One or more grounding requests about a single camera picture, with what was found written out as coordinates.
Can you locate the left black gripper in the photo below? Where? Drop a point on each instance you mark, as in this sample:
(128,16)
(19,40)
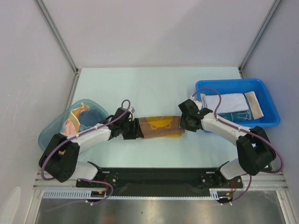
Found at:
(136,132)

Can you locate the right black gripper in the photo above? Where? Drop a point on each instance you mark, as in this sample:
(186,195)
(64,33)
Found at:
(183,118)

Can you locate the orange brown towel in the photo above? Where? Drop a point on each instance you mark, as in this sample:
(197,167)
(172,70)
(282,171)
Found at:
(161,126)

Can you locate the lavender white cloth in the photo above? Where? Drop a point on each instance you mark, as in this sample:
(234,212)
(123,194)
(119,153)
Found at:
(235,102)

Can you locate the light blue towel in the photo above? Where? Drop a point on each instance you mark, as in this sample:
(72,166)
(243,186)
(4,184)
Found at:
(89,119)

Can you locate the Doraemon teal beige towel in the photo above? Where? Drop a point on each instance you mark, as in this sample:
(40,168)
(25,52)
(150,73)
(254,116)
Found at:
(253,113)

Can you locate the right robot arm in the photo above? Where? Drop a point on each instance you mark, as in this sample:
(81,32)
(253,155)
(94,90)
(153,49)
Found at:
(254,152)

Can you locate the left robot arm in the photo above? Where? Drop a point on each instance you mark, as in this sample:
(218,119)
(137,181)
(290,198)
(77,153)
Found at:
(60,158)

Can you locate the teal translucent basket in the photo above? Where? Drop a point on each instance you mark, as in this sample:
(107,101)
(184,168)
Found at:
(56,126)

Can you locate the peach orange patterned towel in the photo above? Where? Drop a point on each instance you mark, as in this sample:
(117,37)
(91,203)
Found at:
(72,124)

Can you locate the blue plastic bin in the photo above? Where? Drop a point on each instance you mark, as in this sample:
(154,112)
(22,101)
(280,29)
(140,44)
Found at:
(219,87)

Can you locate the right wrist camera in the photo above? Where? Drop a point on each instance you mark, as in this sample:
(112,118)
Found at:
(198,103)

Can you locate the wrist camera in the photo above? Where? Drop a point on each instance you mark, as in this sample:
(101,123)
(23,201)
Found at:
(198,103)
(132,110)

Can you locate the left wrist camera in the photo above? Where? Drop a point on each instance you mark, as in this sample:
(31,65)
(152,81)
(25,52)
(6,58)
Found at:
(132,110)

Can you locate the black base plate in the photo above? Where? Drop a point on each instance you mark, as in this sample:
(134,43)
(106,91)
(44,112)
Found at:
(166,178)

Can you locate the white cable duct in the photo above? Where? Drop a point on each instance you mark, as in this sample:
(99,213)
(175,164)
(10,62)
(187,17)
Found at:
(139,193)

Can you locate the right aluminium frame post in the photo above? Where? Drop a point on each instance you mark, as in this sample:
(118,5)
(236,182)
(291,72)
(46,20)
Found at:
(262,30)

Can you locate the aluminium frame post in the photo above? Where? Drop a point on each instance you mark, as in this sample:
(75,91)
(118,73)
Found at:
(56,34)
(262,30)

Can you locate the left aluminium frame post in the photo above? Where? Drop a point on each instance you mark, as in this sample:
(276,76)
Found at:
(56,34)

